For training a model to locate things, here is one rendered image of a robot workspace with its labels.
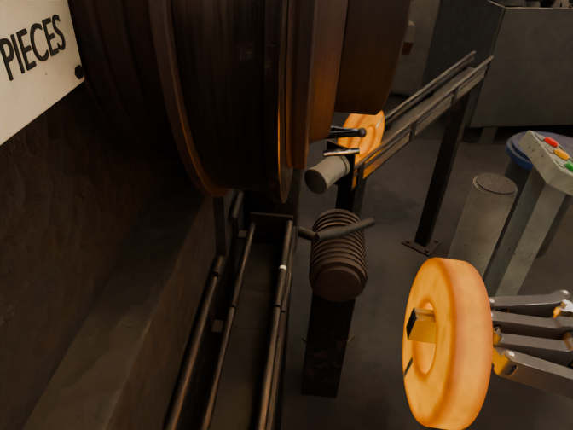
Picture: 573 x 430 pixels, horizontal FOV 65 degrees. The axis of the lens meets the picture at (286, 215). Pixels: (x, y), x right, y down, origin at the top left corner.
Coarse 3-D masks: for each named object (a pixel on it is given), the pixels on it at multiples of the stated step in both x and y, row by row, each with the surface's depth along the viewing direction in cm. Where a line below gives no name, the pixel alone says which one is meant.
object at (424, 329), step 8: (416, 320) 41; (424, 320) 41; (432, 320) 41; (408, 328) 43; (416, 328) 42; (424, 328) 42; (432, 328) 42; (408, 336) 43; (416, 336) 43; (424, 336) 43; (432, 336) 42
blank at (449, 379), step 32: (416, 288) 48; (448, 288) 39; (480, 288) 39; (448, 320) 38; (480, 320) 37; (416, 352) 46; (448, 352) 37; (480, 352) 36; (416, 384) 44; (448, 384) 36; (480, 384) 36; (416, 416) 43; (448, 416) 38
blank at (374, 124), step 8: (352, 120) 98; (360, 120) 97; (368, 120) 100; (376, 120) 103; (384, 120) 106; (368, 128) 105; (376, 128) 105; (368, 136) 107; (376, 136) 107; (344, 144) 99; (352, 144) 99; (360, 144) 108; (368, 144) 107; (376, 144) 109; (360, 152) 106; (368, 152) 107
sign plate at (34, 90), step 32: (0, 0) 22; (32, 0) 24; (64, 0) 27; (0, 32) 22; (32, 32) 24; (64, 32) 27; (0, 64) 22; (32, 64) 25; (64, 64) 28; (0, 96) 22; (32, 96) 25; (0, 128) 23
